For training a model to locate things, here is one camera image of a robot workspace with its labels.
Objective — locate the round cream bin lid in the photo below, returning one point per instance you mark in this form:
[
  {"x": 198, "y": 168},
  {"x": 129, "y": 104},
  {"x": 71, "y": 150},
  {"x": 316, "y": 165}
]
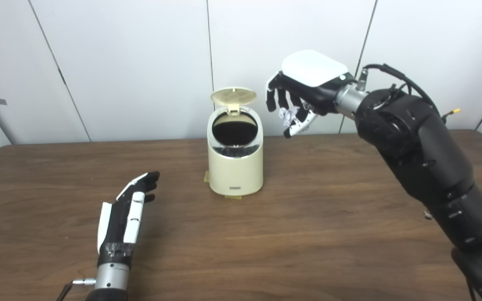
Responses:
[{"x": 233, "y": 96}]

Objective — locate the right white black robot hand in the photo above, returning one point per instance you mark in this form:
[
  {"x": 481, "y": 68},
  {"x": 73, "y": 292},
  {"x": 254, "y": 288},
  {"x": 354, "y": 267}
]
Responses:
[{"x": 312, "y": 69}]

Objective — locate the wide yellow tape strip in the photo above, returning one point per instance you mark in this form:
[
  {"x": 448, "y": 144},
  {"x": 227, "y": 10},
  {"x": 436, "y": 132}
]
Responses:
[{"x": 233, "y": 197}]

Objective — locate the silver-white paper ball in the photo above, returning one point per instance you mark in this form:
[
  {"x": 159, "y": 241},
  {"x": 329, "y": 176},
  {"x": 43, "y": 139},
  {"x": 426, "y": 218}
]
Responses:
[{"x": 287, "y": 115}]

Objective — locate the small yellow tape piece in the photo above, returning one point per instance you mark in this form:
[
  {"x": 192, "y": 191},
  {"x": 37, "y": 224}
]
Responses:
[{"x": 206, "y": 177}]

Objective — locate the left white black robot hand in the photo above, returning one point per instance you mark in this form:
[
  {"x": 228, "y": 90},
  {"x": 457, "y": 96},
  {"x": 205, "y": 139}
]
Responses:
[{"x": 117, "y": 225}]

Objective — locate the cream-colored desktop bin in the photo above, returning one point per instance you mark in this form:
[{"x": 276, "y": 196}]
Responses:
[{"x": 236, "y": 173}]

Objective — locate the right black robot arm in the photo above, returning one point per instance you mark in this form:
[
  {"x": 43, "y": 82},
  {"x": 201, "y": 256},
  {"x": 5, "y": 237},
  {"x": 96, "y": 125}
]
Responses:
[{"x": 425, "y": 154}]

